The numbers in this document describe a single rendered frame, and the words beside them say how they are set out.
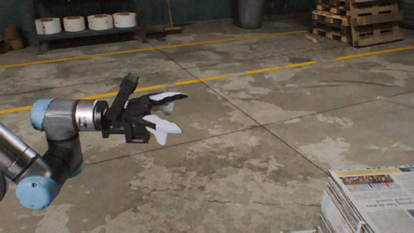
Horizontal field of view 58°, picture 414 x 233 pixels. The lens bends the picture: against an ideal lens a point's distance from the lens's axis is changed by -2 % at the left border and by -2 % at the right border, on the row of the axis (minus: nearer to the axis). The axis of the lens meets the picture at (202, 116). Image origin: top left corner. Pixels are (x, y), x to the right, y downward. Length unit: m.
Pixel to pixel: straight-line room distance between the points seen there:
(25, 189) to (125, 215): 1.72
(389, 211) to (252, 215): 1.66
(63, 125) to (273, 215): 1.83
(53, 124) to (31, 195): 0.17
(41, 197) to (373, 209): 0.69
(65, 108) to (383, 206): 0.73
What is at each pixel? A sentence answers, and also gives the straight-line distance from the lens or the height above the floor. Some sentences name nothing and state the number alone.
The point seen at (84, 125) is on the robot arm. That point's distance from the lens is 0.87.
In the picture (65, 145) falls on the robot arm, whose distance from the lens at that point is 0.92.
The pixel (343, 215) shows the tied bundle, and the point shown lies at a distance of 0.94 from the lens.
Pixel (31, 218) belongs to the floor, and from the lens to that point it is 2.67.
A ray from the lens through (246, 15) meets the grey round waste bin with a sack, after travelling 7.57.
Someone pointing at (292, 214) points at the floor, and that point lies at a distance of 2.53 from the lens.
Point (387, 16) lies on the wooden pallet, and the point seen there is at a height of 0.44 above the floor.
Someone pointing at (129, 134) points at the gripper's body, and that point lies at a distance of 0.86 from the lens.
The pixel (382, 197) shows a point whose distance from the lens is 0.94.
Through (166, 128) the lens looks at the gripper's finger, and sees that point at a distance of 0.79.
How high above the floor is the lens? 1.58
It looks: 25 degrees down
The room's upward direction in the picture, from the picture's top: straight up
